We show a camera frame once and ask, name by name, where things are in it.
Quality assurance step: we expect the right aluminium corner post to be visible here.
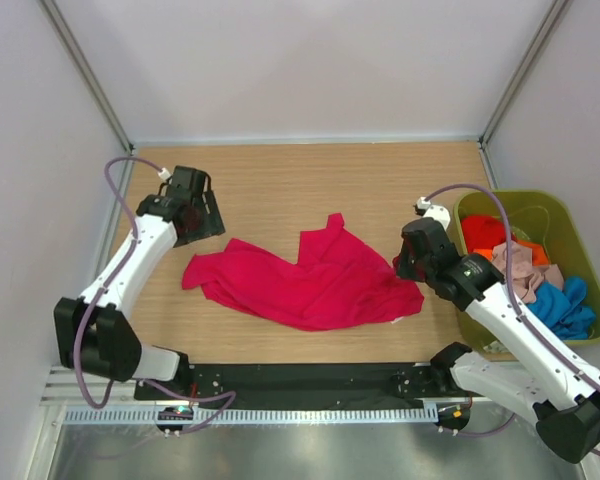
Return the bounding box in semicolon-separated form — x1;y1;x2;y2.
477;0;574;151

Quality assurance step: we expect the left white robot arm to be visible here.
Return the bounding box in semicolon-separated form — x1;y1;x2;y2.
53;188;225;400

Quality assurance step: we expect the aluminium frame rail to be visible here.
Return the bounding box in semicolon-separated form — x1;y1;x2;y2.
39;360;590;407

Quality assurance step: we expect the beige pink t shirt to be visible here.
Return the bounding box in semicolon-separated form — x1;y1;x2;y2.
511;242;565;304

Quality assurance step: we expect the left aluminium corner post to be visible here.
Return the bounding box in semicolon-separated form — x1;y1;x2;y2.
38;0;134;153

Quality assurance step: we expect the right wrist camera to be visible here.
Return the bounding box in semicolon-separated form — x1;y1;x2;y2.
414;197;451;230

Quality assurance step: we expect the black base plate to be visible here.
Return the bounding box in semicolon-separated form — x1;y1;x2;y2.
142;362;469;399

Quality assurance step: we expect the red t shirt in bin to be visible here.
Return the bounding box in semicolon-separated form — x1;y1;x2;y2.
461;215;506;253

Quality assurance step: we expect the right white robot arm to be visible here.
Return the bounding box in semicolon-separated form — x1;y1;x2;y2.
396;217;600;464

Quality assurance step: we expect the aluminium corner post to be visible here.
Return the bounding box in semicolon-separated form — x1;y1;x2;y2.
38;0;134;153
477;0;574;151

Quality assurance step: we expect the blue t shirt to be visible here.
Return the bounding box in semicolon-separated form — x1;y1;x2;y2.
528;276;596;340

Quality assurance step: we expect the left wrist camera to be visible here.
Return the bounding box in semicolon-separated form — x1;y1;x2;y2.
158;166;212;203

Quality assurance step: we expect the magenta red t shirt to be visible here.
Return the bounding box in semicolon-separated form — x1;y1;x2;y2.
181;213;424;332

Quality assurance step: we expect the white slotted cable duct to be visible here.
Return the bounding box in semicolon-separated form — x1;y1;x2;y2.
63;404;438;426

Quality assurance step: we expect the olive green plastic bin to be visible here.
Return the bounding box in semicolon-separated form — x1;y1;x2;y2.
449;190;600;353

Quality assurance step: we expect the orange t shirt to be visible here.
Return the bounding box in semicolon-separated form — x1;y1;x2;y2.
474;241;550;266

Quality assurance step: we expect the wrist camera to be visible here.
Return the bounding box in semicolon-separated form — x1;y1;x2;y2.
414;197;451;230
158;166;212;203

